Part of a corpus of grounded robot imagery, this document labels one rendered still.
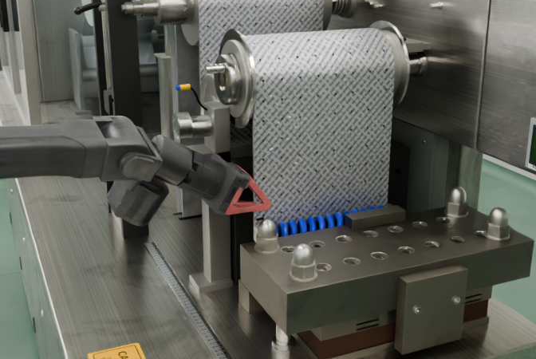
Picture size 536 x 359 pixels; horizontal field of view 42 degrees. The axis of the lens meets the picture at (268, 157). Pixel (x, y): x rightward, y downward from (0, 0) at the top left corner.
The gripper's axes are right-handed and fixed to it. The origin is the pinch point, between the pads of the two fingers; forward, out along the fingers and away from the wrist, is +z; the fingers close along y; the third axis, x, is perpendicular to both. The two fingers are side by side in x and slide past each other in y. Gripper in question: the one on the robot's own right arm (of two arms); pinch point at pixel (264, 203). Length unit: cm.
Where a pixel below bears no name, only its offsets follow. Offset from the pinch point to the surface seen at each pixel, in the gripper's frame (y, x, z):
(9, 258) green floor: -233, -107, 28
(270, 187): 0.2, 2.6, -0.5
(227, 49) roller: -7.7, 17.8, -13.6
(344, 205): 0.3, 5.1, 13.1
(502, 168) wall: -234, 48, 279
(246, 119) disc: -1.5, 10.0, -8.6
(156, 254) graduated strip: -24.2, -20.1, -0.8
